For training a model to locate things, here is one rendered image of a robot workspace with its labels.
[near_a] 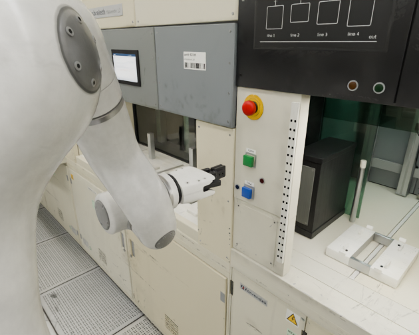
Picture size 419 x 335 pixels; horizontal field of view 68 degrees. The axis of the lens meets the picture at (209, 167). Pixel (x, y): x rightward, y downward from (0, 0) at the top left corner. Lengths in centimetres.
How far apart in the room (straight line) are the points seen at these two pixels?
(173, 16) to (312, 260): 88
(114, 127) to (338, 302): 74
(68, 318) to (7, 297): 191
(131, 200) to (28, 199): 27
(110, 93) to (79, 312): 188
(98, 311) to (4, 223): 193
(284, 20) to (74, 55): 61
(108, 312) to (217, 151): 144
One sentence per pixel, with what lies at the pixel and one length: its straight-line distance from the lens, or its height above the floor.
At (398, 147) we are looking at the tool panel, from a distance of 166.
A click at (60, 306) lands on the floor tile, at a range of 229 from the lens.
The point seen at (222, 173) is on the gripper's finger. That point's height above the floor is 120.
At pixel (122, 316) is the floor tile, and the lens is 212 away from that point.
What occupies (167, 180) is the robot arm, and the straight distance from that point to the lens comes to 67.
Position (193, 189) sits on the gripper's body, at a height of 121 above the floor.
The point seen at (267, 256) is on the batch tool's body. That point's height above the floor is 91.
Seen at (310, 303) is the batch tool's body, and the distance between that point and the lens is 97.
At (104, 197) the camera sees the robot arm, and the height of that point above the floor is 124.
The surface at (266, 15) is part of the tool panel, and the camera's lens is 82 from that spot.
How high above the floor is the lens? 151
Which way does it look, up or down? 22 degrees down
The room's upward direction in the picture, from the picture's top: straight up
